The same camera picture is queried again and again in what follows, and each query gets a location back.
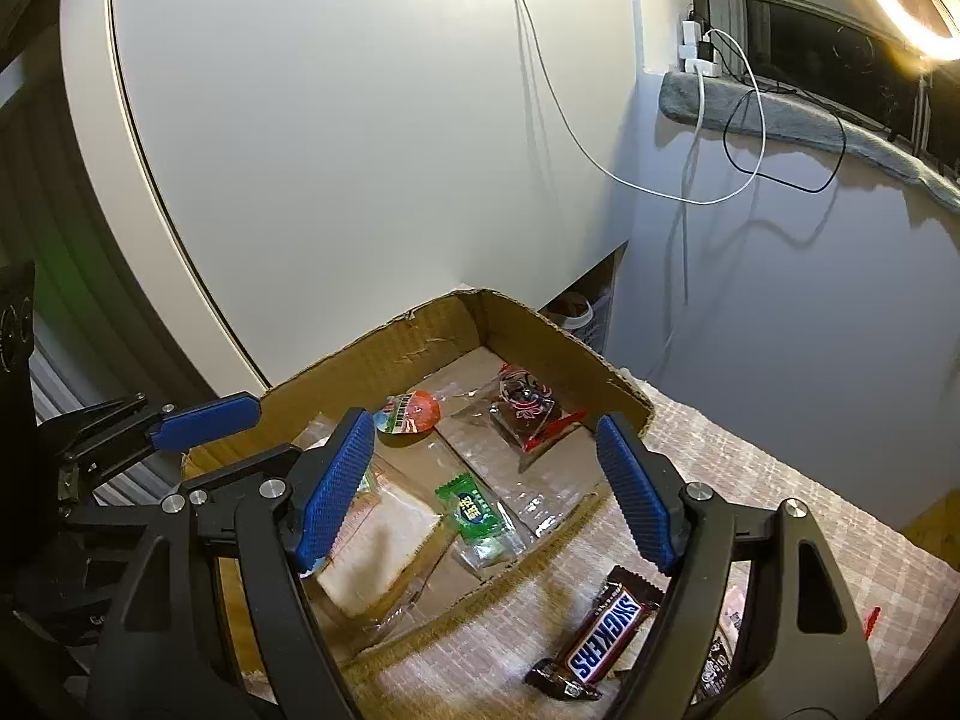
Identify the dark pastry packet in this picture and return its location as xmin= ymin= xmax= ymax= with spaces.
xmin=442 ymin=364 xmax=590 ymax=473

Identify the white cable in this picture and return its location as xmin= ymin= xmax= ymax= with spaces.
xmin=506 ymin=0 xmax=767 ymax=205

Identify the round white container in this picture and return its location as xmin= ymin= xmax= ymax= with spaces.
xmin=540 ymin=292 xmax=601 ymax=346

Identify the sliced bread packet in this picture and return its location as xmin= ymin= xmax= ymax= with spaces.
xmin=300 ymin=457 xmax=451 ymax=623

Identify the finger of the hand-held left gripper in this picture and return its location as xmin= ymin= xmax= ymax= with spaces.
xmin=34 ymin=392 xmax=263 ymax=481
xmin=56 ymin=457 xmax=177 ymax=533

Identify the checked blanket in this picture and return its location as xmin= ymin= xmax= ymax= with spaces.
xmin=247 ymin=382 xmax=960 ymax=720

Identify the orange lid jelly cup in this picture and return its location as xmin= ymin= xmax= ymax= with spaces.
xmin=375 ymin=390 xmax=442 ymax=437

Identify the green candy packet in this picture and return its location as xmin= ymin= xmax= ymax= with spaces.
xmin=435 ymin=472 xmax=526 ymax=571

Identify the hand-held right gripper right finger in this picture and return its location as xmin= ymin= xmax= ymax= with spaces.
xmin=595 ymin=412 xmax=880 ymax=720

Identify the white cabinet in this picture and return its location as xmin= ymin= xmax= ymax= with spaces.
xmin=60 ymin=0 xmax=646 ymax=398

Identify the cardboard box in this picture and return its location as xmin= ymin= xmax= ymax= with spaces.
xmin=180 ymin=286 xmax=655 ymax=698

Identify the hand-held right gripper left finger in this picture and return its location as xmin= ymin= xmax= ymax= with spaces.
xmin=86 ymin=406 xmax=376 ymax=720

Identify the ring light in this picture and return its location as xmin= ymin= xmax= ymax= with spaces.
xmin=855 ymin=0 xmax=960 ymax=65

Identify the white power strip with chargers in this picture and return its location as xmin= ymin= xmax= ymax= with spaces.
xmin=679 ymin=7 xmax=725 ymax=80

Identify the grey windowsill cloth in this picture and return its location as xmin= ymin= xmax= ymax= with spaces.
xmin=656 ymin=67 xmax=960 ymax=211

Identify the white framed window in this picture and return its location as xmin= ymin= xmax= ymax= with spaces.
xmin=686 ymin=0 xmax=960 ymax=166

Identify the small dark snack packet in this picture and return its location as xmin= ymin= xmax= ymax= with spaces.
xmin=694 ymin=634 xmax=740 ymax=704

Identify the black tripod stand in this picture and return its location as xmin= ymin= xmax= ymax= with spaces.
xmin=911 ymin=64 xmax=935 ymax=158

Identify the brown chocolate bar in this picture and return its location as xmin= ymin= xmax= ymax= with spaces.
xmin=525 ymin=566 xmax=668 ymax=702

